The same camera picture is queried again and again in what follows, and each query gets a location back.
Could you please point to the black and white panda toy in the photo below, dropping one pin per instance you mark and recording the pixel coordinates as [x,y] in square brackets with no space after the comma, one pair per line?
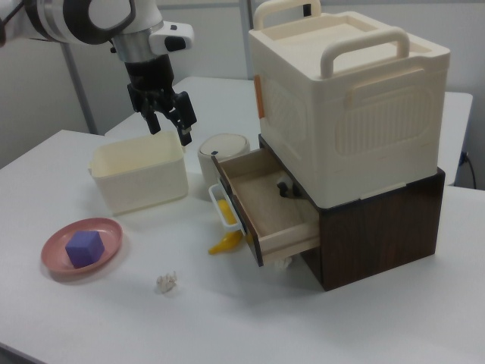
[285,186]

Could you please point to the cream open plastic bin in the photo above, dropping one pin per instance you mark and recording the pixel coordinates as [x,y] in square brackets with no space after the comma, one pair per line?
[144,189]

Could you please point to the pink plate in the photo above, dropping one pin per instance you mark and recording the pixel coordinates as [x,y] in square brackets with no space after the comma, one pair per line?
[102,231]

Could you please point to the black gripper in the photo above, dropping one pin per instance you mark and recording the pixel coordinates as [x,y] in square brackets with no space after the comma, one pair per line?
[149,76]

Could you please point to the dark brown drawer cabinet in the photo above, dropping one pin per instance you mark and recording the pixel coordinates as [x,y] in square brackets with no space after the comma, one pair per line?
[379,242]

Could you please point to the purple cube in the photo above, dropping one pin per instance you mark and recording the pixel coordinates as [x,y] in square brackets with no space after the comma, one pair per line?
[83,250]

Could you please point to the yellow toy banana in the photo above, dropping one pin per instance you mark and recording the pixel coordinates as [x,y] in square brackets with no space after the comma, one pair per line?
[225,246]

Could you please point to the small cream lidded trash can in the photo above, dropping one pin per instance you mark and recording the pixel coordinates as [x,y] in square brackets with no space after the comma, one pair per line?
[223,146]

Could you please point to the crumpled white paper ball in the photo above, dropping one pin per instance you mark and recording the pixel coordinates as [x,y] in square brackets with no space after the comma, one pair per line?
[166,282]
[282,263]

